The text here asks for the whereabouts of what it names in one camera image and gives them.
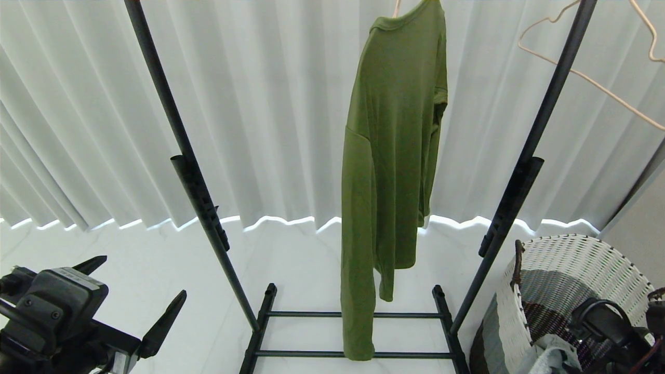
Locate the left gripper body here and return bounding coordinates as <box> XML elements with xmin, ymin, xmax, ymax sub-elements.
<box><xmin>52</xmin><ymin>319</ymin><xmax>142</xmax><ymax>374</ymax></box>

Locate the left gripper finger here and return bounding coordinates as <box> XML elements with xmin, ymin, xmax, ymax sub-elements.
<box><xmin>73</xmin><ymin>256</ymin><xmax>108</xmax><ymax>276</ymax></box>
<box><xmin>138</xmin><ymin>290</ymin><xmax>188</xmax><ymax>359</ymax></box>

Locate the green t-shirt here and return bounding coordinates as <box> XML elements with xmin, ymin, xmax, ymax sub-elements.
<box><xmin>340</xmin><ymin>0</ymin><xmax>448</xmax><ymax>362</ymax></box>

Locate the pale grey garment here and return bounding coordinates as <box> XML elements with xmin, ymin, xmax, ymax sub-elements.
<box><xmin>514</xmin><ymin>334</ymin><xmax>582</xmax><ymax>374</ymax></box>

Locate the black clothes rack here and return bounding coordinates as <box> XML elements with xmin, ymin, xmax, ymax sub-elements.
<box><xmin>124</xmin><ymin>0</ymin><xmax>598</xmax><ymax>374</ymax></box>

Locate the white laundry basket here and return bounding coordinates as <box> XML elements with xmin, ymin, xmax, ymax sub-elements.
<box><xmin>470</xmin><ymin>234</ymin><xmax>656</xmax><ymax>374</ymax></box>

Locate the white curtain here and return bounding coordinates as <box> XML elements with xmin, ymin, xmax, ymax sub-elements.
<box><xmin>0</xmin><ymin>0</ymin><xmax>665</xmax><ymax>237</ymax></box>

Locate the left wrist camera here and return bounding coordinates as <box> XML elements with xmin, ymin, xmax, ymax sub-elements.
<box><xmin>13</xmin><ymin>268</ymin><xmax>110</xmax><ymax>354</ymax></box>

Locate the black cable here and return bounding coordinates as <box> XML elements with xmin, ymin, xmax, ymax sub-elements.
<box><xmin>570</xmin><ymin>298</ymin><xmax>637</xmax><ymax>346</ymax></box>

